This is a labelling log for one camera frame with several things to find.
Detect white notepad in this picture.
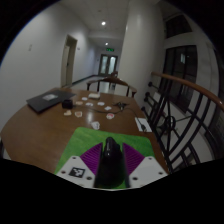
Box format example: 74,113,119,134
134,116,153,133

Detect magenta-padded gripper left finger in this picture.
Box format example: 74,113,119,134
55,142,104,188

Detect wooden armchair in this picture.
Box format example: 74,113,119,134
86,76,138,98

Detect black computer mouse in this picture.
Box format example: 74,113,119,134
94,136,127,188

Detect open side doorway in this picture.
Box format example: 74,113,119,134
60,34,78,89

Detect dark framed window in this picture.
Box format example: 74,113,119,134
163,45,198,113

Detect green printed mouse pad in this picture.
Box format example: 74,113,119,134
54,126,157,190

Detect black pen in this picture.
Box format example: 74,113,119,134
137,117,146,132

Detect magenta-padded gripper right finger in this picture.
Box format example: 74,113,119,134
122,143,168,188

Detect glass double door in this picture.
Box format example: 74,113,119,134
98,54,119,77

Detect black closed laptop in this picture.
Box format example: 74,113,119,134
25,89,77,114

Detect recessed ceiling lights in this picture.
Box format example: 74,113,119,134
100,21,110,47

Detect dark transom window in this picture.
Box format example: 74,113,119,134
165,14,193,39

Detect black railing with wooden handrail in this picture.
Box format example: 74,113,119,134
141,70,224,174

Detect small black box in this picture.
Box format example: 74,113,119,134
61,99,74,110

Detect small white box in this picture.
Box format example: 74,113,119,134
88,92,101,100

